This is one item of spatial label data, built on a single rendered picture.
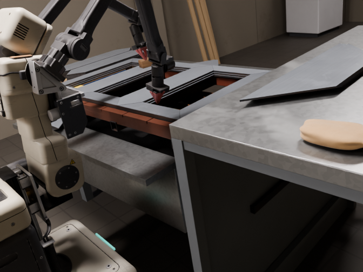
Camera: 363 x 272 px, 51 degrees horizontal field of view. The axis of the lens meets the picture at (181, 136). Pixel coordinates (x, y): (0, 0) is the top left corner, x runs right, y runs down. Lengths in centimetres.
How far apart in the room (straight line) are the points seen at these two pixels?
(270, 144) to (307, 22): 611
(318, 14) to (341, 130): 599
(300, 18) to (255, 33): 78
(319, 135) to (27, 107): 106
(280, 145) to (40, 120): 99
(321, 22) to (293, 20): 49
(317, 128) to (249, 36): 590
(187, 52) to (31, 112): 435
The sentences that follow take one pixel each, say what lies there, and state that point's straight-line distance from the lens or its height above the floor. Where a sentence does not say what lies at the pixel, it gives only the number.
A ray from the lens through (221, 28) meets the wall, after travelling 618.
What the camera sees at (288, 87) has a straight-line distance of 116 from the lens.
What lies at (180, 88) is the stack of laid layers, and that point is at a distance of 208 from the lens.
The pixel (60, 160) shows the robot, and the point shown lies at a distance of 158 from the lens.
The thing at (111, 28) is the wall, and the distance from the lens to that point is 493.
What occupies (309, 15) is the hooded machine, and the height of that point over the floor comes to 37.
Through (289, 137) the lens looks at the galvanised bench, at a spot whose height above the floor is 105.
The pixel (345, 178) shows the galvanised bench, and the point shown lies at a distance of 79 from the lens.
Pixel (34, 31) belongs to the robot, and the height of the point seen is 130.
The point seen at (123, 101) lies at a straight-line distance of 198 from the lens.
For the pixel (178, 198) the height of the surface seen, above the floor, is 49.
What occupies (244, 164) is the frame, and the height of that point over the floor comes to 99.
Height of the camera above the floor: 145
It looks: 24 degrees down
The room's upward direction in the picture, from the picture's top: 9 degrees counter-clockwise
